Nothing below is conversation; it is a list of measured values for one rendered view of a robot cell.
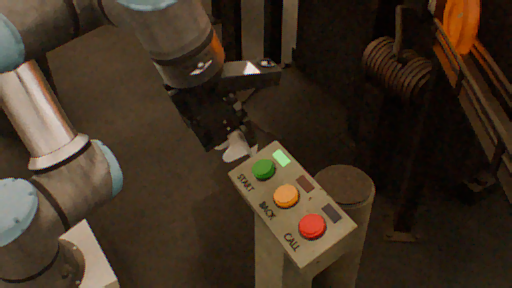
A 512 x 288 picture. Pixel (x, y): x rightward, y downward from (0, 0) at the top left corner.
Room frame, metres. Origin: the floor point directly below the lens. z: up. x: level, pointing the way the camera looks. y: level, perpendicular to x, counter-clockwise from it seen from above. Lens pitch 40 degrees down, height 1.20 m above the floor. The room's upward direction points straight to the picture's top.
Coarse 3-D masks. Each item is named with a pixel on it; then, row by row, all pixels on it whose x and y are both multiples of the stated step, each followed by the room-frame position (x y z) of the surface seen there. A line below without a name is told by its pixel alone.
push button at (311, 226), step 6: (306, 216) 0.53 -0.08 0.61; (312, 216) 0.53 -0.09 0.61; (318, 216) 0.53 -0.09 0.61; (300, 222) 0.52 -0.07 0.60; (306, 222) 0.52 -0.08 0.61; (312, 222) 0.52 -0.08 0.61; (318, 222) 0.51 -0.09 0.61; (324, 222) 0.52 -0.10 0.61; (300, 228) 0.51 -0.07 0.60; (306, 228) 0.51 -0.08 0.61; (312, 228) 0.51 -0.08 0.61; (318, 228) 0.50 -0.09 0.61; (306, 234) 0.50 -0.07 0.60; (312, 234) 0.50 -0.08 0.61; (318, 234) 0.50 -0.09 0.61
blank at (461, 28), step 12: (456, 0) 1.03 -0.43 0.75; (468, 0) 0.98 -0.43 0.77; (444, 12) 1.09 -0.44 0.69; (456, 12) 1.05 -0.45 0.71; (468, 12) 0.96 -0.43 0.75; (444, 24) 1.07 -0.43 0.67; (456, 24) 0.98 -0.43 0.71; (468, 24) 0.95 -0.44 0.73; (456, 36) 0.96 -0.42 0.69; (468, 36) 0.94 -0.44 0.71; (456, 48) 0.95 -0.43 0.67; (468, 48) 0.95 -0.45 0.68
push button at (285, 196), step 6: (282, 186) 0.59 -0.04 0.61; (288, 186) 0.59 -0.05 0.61; (276, 192) 0.59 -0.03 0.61; (282, 192) 0.58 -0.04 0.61; (288, 192) 0.58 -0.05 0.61; (294, 192) 0.58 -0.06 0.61; (276, 198) 0.57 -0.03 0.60; (282, 198) 0.57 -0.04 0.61; (288, 198) 0.57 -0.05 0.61; (294, 198) 0.57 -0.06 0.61; (282, 204) 0.56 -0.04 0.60; (288, 204) 0.56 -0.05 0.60
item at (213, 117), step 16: (208, 80) 0.56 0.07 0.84; (176, 96) 0.56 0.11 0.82; (192, 96) 0.57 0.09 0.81; (208, 96) 0.58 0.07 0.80; (224, 96) 0.59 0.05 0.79; (192, 112) 0.57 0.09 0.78; (208, 112) 0.58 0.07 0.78; (224, 112) 0.57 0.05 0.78; (192, 128) 0.55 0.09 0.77; (208, 128) 0.56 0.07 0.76; (224, 128) 0.58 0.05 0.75; (208, 144) 0.56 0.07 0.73
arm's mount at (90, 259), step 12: (72, 228) 0.88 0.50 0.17; (84, 228) 0.88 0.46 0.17; (60, 240) 0.83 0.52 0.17; (72, 240) 0.84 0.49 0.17; (84, 240) 0.84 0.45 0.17; (96, 240) 0.84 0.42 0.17; (84, 252) 0.80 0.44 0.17; (96, 252) 0.80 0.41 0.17; (84, 264) 0.76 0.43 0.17; (96, 264) 0.76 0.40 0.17; (108, 264) 0.76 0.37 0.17; (84, 276) 0.73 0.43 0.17; (96, 276) 0.73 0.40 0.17; (108, 276) 0.73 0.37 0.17
